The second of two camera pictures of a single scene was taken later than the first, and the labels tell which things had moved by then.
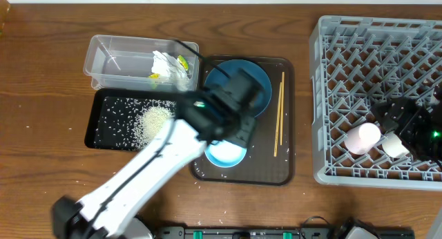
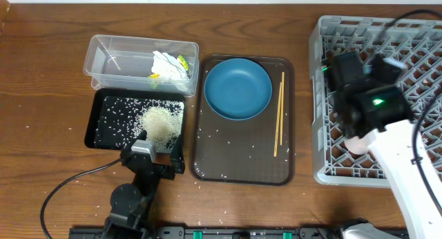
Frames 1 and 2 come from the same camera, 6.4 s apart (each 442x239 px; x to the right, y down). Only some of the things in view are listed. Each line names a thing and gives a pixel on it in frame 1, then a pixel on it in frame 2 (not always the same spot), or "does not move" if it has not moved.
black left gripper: [244, 140] → [178, 164]
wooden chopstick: [282, 108] does not move
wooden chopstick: [277, 129] does not move
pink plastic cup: [360, 139] does not move
